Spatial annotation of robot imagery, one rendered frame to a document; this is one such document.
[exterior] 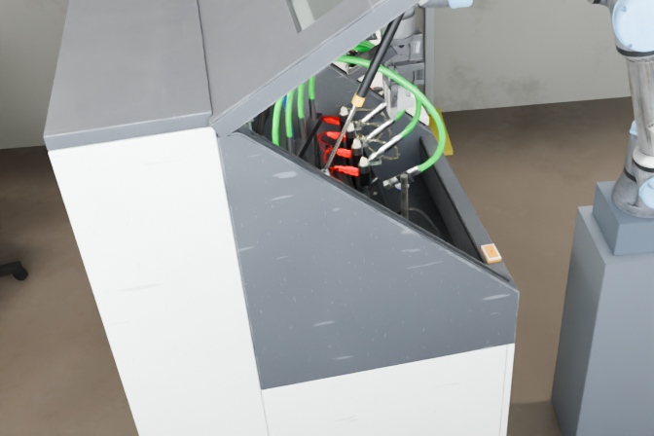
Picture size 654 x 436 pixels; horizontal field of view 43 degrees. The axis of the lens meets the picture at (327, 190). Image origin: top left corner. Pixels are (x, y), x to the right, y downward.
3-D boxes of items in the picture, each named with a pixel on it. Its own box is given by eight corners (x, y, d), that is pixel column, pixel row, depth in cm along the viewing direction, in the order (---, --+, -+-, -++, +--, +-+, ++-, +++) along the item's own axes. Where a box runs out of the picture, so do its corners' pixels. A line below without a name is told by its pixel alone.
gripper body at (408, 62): (424, 87, 180) (424, 36, 173) (386, 92, 179) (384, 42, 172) (416, 71, 186) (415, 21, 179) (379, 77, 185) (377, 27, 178)
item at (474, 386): (496, 539, 232) (515, 345, 186) (294, 582, 226) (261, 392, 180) (428, 356, 288) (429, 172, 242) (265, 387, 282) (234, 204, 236)
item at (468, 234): (508, 331, 189) (513, 279, 180) (490, 335, 189) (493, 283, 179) (433, 180, 239) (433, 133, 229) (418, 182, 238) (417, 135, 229)
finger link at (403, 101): (417, 123, 186) (416, 87, 180) (390, 127, 185) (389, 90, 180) (413, 116, 188) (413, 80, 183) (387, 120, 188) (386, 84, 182)
